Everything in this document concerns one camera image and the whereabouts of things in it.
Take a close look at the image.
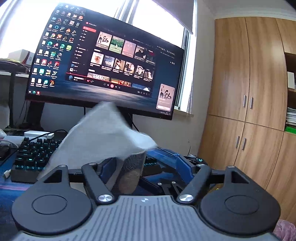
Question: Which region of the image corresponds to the black computer mouse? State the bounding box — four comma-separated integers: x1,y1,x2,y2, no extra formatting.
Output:
187,155,208,165

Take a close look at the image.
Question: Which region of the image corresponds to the black desk shelf riser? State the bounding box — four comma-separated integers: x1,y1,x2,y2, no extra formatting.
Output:
1,58,31,128

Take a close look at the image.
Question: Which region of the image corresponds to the black computer monitor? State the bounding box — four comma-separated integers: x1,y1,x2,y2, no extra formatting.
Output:
26,3,184,121

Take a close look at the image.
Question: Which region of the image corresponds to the black backlit mechanical keyboard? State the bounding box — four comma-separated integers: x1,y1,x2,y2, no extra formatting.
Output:
10,137,152,184

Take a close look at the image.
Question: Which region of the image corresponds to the blue patterned Starbucks mug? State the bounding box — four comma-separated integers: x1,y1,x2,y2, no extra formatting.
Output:
112,151,147,195

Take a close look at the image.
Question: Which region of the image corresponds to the wooden wardrobe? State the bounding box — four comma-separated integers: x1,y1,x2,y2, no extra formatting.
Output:
198,16,295,223

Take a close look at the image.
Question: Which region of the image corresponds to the blue desk mat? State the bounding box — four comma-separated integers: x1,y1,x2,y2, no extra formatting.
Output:
0,148,197,235

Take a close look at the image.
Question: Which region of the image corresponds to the white power adapter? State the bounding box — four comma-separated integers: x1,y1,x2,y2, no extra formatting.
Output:
23,131,55,139

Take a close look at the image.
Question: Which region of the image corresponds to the white paper towel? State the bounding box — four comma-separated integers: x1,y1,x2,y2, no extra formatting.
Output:
37,102,157,190

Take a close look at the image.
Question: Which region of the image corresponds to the grey window roller blind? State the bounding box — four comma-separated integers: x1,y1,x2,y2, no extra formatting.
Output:
154,0,195,34

